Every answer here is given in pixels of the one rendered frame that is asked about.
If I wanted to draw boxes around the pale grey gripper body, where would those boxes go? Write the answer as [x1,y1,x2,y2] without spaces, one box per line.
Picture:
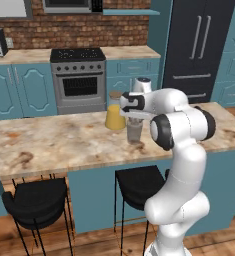
[119,108,155,121]

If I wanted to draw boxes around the clear glass cup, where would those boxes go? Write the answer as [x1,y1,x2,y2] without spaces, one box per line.
[126,117,145,145]

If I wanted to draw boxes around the yellow jar with cork lid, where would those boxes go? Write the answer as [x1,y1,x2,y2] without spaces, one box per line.
[104,90,127,132]

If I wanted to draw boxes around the blue drawer cupboards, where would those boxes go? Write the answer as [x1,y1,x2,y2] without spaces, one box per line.
[105,57,162,102]

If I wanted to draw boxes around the silver oven with black hob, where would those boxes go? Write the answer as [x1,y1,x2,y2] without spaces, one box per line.
[49,47,108,116]

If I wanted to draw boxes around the black bar stool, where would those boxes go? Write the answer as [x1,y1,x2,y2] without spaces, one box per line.
[1,173,74,256]
[113,165,172,256]

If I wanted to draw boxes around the black fridge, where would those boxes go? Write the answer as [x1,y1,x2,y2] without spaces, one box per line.
[161,0,235,105]

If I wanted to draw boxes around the blue kitchen island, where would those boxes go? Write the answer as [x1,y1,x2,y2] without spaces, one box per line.
[0,147,235,238]

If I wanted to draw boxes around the blue tall cupboards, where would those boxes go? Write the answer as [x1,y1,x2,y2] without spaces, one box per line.
[210,0,235,108]

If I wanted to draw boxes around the blue base cupboards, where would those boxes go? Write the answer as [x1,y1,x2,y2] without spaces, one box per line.
[0,62,59,122]

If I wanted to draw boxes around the silver microwave oven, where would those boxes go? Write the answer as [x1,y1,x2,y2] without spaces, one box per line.
[41,0,104,15]

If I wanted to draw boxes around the grey framed window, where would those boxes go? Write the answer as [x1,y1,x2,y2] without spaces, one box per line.
[0,0,34,20]

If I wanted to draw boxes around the blue wall shelf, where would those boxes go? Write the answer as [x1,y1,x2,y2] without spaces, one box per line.
[102,8,161,17]

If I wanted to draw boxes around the white wall socket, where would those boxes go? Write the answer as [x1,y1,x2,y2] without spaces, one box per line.
[5,36,15,49]

